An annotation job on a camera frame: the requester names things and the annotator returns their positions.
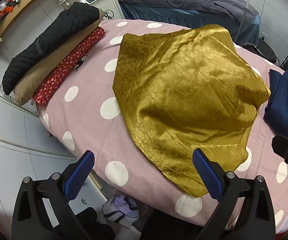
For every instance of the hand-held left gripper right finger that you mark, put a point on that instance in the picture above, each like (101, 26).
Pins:
(207, 175)

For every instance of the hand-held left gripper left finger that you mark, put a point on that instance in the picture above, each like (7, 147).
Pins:
(80, 175)

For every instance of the gold coat with black fur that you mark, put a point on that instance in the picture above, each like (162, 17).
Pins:
(183, 92)

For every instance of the pink polka dot blanket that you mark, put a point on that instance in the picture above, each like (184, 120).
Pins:
(89, 130)

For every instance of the light purple bag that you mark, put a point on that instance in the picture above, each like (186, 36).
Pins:
(119, 205)

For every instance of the black cloth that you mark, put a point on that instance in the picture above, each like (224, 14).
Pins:
(94, 222)

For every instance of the navy blue garment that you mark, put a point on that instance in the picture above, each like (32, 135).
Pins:
(286, 100)

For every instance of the person's dark clothing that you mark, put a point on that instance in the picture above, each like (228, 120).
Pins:
(158, 225)

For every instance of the black round stool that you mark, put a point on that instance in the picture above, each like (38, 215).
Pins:
(263, 52)

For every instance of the red floral folded garment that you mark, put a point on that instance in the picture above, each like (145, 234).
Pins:
(66, 67)

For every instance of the wooden shelf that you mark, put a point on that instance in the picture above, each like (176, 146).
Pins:
(18, 13)

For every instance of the dark grey bed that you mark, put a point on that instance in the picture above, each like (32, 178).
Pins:
(183, 2)

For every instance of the pile of colourful clutter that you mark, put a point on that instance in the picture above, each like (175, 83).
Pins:
(6, 2)

